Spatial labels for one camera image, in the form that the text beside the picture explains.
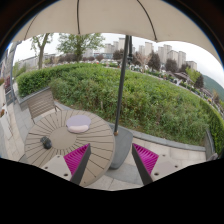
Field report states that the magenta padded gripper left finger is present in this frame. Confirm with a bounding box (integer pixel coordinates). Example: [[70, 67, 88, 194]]
[[42, 143, 92, 186]]

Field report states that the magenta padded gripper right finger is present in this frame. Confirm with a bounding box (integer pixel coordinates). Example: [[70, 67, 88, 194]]
[[131, 142, 182, 186]]

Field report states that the black computer mouse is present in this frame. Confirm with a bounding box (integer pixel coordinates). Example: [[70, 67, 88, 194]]
[[40, 136, 52, 149]]

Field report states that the grey umbrella base slab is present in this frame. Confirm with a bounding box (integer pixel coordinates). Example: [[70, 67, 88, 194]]
[[110, 126, 133, 169]]

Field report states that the round slatted patio table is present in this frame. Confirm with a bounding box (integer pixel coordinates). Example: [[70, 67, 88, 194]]
[[24, 110, 115, 187]]

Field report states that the green hedge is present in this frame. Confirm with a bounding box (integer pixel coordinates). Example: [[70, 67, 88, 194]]
[[16, 63, 224, 151]]

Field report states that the grey slatted patio chair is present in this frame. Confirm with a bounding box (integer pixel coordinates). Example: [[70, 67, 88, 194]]
[[27, 88, 60, 121]]

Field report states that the dark umbrella pole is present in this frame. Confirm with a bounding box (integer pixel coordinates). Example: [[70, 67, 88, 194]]
[[114, 35, 130, 136]]

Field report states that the beige patio umbrella canopy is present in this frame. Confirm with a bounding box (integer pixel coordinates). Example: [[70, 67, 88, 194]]
[[13, 0, 224, 64]]

